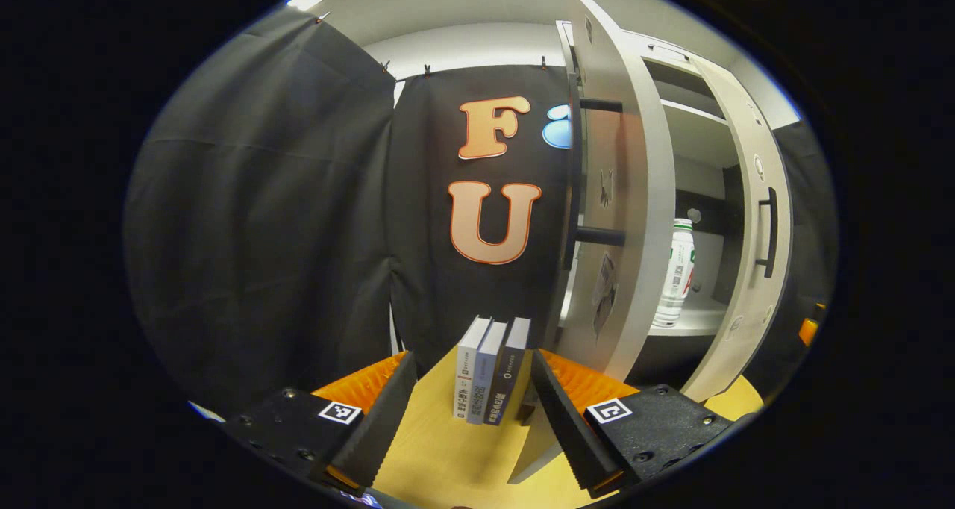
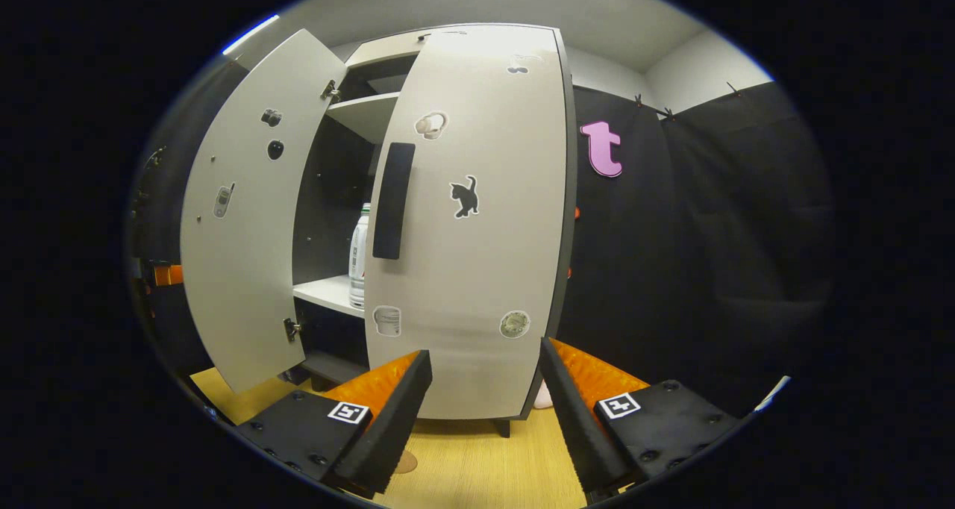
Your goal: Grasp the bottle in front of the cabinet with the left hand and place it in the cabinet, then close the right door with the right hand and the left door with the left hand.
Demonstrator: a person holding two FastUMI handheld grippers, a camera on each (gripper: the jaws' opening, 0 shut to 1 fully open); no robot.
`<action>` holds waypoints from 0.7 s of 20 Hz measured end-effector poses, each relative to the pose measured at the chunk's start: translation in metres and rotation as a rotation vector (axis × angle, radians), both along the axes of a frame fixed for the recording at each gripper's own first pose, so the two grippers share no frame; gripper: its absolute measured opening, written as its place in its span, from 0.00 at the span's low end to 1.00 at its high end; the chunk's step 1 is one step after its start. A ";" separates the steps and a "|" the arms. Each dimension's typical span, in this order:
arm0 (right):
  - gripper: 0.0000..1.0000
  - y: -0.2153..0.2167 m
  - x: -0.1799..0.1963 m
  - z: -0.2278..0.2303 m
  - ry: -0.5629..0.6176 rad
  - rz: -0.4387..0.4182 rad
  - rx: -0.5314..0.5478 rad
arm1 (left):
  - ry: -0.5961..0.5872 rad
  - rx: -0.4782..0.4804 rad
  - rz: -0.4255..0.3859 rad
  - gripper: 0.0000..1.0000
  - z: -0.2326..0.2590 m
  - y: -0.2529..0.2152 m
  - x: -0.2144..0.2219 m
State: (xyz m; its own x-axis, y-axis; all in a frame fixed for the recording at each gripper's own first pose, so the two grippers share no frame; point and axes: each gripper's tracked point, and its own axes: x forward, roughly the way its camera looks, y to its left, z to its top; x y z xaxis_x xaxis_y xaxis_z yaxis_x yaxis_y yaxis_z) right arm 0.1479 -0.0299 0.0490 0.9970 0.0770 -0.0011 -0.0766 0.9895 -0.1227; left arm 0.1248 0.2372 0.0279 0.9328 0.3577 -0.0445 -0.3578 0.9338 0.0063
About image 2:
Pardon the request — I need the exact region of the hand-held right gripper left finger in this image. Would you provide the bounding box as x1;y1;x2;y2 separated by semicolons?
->
237;349;435;495

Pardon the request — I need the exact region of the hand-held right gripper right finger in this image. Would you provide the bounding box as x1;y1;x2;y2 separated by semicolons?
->
539;336;743;499

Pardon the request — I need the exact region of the white plastic drink bottle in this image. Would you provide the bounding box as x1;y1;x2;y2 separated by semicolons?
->
348;202;372;310

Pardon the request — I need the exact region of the white cabinet door with handle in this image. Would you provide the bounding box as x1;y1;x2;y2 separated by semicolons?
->
363;24;572;420

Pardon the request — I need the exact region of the white cabinet door with stickers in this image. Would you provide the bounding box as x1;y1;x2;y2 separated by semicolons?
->
181;28;348;395

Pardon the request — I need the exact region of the white cabinet with grey interior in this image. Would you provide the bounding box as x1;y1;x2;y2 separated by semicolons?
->
287;22;581;439

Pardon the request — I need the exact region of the thin ceiling light strip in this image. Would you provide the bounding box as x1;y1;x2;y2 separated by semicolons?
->
222;13;281;56

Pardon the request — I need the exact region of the black cabinet door handle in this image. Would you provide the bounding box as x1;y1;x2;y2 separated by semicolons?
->
372;142;416;260

